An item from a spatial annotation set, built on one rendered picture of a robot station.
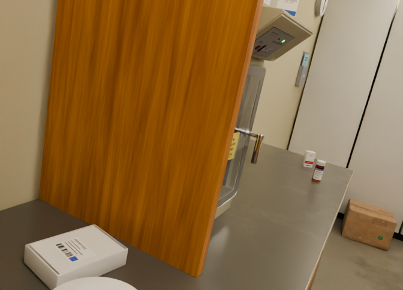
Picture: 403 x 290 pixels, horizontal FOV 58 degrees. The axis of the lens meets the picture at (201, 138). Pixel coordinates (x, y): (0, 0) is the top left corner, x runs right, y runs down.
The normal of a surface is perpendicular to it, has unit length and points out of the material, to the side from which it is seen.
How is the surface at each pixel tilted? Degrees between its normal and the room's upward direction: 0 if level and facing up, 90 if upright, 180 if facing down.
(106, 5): 90
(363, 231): 95
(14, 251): 0
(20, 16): 90
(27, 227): 0
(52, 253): 0
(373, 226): 88
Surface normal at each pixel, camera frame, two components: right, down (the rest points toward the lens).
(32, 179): 0.87, 0.28
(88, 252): 0.19, -0.95
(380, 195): -0.45, 0.13
